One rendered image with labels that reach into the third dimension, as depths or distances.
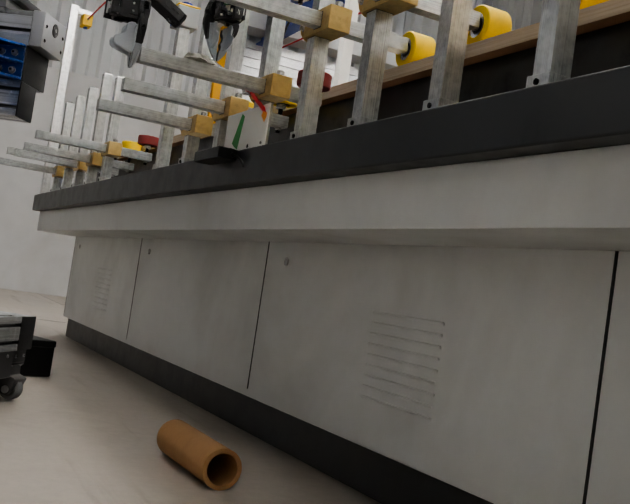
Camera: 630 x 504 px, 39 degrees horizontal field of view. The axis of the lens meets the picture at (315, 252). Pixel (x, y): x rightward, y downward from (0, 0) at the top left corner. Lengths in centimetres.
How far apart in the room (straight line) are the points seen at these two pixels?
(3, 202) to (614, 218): 912
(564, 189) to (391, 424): 78
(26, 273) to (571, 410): 886
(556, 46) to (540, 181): 18
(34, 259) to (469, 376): 861
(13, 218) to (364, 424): 830
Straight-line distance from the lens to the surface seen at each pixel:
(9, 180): 998
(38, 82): 247
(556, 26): 124
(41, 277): 1001
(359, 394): 192
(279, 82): 204
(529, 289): 151
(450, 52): 144
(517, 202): 124
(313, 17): 186
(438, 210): 139
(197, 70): 201
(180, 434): 193
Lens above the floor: 39
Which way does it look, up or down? 3 degrees up
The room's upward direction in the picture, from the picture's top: 8 degrees clockwise
